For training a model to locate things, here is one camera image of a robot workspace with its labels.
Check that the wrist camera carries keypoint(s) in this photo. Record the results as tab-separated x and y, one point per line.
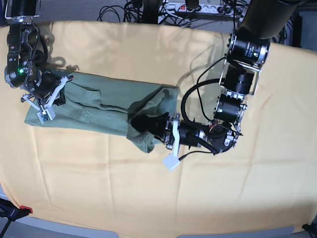
46	115
171	162

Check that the white power strip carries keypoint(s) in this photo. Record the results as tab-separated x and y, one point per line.
205	11

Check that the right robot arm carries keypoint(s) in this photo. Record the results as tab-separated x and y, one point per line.
28	54

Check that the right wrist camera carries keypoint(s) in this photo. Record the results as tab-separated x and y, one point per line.
46	115

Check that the blue red clamp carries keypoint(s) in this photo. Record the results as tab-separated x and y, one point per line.
12	213

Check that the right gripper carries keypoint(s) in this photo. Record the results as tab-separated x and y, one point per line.
47	92

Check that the yellow table cloth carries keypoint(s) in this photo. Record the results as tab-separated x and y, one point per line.
104	182

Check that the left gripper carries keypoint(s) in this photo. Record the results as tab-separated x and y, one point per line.
172	131

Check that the black vertical post right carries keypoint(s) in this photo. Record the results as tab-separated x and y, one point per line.
297	31

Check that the black table leg post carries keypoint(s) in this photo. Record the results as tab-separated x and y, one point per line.
150	11

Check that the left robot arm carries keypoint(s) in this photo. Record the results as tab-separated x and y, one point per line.
248	48

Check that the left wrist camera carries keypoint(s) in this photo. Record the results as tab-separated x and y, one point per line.
171	162

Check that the black clamp right corner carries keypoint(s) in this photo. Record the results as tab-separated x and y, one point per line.
312	228

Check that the green T-shirt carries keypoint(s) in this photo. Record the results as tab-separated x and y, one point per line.
108	105

